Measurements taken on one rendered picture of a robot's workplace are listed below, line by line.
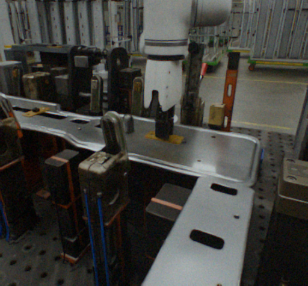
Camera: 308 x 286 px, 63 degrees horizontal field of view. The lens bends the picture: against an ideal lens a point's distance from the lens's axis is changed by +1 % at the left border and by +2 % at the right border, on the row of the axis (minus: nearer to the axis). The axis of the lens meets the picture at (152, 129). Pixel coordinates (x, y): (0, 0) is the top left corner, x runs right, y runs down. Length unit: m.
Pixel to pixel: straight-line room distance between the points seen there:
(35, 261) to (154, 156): 0.43
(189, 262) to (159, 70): 0.31
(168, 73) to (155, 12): 0.11
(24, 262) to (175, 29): 0.67
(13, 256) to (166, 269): 0.56
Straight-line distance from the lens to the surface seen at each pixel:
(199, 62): 0.70
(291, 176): 0.43
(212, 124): 0.70
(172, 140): 0.55
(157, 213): 0.44
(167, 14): 0.47
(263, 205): 0.96
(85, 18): 5.26
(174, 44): 0.48
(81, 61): 0.91
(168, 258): 0.35
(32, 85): 1.05
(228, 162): 0.55
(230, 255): 0.37
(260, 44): 7.53
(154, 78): 0.48
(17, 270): 0.79
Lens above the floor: 1.27
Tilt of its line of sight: 24 degrees down
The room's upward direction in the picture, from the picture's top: straight up
